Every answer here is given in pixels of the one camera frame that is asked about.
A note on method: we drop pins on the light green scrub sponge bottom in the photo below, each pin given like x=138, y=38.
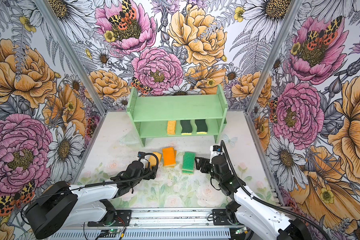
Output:
x=187, y=172

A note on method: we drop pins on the right aluminium corner post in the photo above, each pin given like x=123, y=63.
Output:
x=279, y=40

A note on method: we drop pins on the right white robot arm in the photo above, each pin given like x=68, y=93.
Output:
x=268, y=223

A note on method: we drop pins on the yellow cellulose sponge front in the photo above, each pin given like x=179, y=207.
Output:
x=171, y=127

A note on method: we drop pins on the light green scrub sponge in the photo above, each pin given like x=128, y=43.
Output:
x=188, y=161
x=187, y=172

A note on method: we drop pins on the left aluminium corner post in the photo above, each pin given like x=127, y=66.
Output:
x=58, y=31

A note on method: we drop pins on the dark green scrub sponge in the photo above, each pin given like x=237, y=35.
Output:
x=202, y=127
x=187, y=128

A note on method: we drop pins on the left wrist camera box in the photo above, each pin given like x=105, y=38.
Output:
x=141, y=155

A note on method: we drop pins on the yellow cellulose sponge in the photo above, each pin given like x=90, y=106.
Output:
x=171, y=127
x=155, y=159

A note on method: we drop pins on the light green wooden shelf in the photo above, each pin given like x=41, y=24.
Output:
x=150, y=115

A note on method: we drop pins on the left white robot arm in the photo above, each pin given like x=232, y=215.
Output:
x=65, y=205

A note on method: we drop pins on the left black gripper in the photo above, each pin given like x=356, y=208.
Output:
x=148, y=176

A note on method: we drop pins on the aluminium corner post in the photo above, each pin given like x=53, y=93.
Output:
x=58, y=31
x=279, y=40

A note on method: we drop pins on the light green scrub sponge top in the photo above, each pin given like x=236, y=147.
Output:
x=188, y=161

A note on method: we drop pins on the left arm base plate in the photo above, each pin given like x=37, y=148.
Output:
x=116, y=218

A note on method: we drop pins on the white slotted cable duct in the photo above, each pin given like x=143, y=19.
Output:
x=144, y=234

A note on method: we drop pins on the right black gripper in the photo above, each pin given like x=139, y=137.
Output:
x=206, y=162

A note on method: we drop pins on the aluminium front rail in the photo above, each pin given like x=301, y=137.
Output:
x=144, y=218

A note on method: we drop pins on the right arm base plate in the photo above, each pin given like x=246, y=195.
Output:
x=221, y=218

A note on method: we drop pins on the orange scrub sponge top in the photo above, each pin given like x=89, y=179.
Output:
x=169, y=159

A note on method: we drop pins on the yellow cellulose sponge back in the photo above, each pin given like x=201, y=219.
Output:
x=155, y=159

